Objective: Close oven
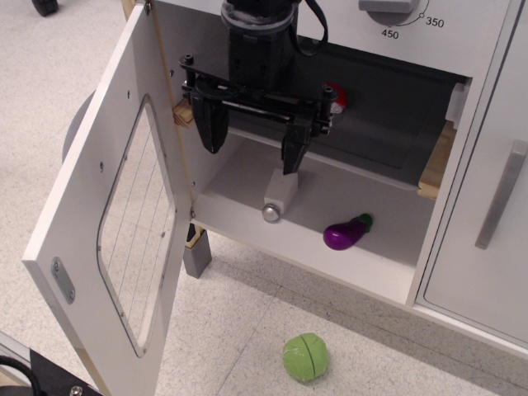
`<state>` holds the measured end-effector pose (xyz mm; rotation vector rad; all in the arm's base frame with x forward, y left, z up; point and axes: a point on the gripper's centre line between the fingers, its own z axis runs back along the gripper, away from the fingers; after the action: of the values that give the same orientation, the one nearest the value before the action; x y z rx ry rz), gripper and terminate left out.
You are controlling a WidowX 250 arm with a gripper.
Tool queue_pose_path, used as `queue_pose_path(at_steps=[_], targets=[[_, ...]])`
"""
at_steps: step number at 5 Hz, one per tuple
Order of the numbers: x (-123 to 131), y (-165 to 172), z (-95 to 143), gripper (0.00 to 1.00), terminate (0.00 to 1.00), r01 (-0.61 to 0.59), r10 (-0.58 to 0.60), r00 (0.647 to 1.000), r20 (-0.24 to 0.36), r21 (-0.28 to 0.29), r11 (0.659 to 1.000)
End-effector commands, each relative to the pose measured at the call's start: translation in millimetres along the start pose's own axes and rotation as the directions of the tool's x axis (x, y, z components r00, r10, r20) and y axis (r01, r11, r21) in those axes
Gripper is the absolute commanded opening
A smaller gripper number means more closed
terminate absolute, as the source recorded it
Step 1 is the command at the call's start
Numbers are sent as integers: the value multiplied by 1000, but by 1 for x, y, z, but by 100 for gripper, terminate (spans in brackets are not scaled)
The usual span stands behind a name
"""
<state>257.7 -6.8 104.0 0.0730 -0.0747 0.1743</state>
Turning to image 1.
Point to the white toy kitchen cabinet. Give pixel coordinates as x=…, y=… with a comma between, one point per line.
x=417, y=94

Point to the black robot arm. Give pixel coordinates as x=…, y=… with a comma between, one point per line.
x=263, y=17

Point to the white cupboard door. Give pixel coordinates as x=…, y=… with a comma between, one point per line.
x=488, y=288

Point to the white salt shaker toy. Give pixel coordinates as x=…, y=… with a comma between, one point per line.
x=280, y=192

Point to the red white toy mushroom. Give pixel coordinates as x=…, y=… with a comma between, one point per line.
x=340, y=104

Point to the grey cabinet leg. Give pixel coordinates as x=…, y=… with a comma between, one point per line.
x=197, y=258

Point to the green toy cabbage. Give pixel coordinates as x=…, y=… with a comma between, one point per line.
x=305, y=357

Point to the grey oven temperature knob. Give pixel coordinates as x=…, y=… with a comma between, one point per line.
x=388, y=12

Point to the grey metal door handle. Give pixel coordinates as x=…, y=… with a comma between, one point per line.
x=505, y=187

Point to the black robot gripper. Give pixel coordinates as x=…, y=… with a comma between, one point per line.
x=263, y=76

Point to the black metal base plate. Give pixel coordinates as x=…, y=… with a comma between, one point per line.
x=54, y=380

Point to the white toy oven door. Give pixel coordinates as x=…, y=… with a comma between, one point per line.
x=107, y=249

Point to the black caster wheel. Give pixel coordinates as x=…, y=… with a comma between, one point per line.
x=45, y=7

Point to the purple toy eggplant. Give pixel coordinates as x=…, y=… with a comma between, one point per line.
x=344, y=235

